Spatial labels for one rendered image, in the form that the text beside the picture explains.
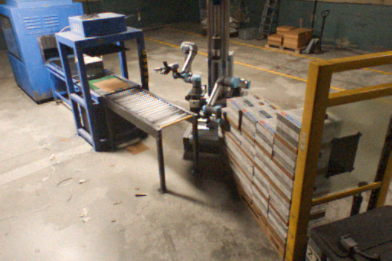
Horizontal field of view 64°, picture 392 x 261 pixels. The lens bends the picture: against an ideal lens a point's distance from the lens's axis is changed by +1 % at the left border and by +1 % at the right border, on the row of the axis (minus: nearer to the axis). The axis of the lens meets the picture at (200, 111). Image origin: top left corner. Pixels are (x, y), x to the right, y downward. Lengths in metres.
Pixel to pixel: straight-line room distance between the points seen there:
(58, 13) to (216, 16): 3.37
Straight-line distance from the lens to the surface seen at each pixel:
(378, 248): 2.28
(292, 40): 9.46
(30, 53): 6.40
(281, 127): 2.48
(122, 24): 4.45
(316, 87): 1.76
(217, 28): 3.99
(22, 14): 6.29
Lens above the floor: 2.32
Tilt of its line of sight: 25 degrees down
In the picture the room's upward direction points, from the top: 2 degrees counter-clockwise
